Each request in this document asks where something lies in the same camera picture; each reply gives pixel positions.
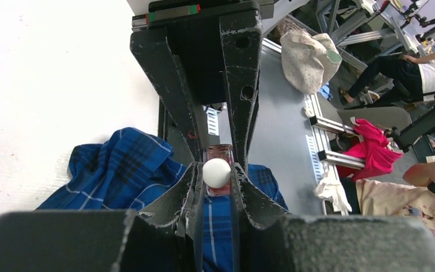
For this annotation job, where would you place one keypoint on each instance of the seated person in black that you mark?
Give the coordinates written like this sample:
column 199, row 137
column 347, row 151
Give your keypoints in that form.
column 415, row 74

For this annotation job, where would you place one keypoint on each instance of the magenta cloth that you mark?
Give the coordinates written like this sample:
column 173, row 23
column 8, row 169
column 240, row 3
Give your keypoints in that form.
column 373, row 149

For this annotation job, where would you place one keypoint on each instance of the beige floral cloth bag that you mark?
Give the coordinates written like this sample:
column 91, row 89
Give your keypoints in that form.
column 308, row 62

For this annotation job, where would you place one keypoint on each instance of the operator hand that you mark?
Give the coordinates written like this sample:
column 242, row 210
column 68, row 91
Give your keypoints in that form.
column 420, row 174

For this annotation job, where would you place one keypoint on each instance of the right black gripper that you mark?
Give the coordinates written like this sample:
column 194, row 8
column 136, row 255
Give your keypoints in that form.
column 203, row 52

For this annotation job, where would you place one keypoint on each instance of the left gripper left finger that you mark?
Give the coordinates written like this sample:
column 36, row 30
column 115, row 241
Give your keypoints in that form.
column 166, row 235

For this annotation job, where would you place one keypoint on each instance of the red nail polish bottle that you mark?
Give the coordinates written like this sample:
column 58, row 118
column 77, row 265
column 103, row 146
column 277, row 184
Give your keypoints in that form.
column 223, row 151

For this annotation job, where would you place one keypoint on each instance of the operator floral shirt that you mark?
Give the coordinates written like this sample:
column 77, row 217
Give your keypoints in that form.
column 375, row 198

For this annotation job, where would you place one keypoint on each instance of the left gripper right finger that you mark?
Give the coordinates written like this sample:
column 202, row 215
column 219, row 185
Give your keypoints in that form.
column 266, row 237

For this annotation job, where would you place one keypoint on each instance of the blue plaid shirt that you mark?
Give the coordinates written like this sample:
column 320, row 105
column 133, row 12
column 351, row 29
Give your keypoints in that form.
column 129, row 171

